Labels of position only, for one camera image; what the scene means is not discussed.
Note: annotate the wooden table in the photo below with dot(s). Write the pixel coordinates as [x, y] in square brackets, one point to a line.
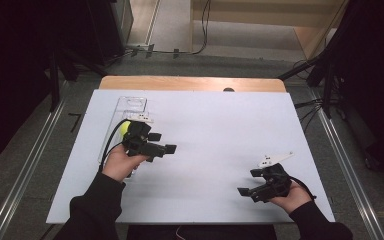
[186, 83]

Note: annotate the white table board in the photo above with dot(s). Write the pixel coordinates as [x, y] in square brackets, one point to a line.
[213, 140]

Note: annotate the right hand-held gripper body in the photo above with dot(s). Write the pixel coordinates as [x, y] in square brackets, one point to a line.
[275, 183]

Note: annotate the person's left hand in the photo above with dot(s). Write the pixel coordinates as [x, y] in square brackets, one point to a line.
[120, 165]

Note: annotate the light wooden shelf unit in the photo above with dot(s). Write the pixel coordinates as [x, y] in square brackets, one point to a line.
[263, 13]

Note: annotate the yellow-green tennis ball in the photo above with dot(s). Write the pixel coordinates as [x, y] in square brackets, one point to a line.
[124, 128]

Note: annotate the black stand leg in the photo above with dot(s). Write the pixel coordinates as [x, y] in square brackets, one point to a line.
[55, 83]
[300, 68]

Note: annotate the black curtain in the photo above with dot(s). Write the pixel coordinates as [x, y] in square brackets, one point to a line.
[16, 66]
[373, 83]

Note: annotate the metal floor rail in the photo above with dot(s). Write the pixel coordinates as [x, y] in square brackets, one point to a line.
[23, 173]
[350, 173]

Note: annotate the person's right hand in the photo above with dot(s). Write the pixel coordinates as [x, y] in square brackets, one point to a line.
[295, 198]

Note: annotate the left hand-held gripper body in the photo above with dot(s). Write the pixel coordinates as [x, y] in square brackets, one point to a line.
[140, 140]

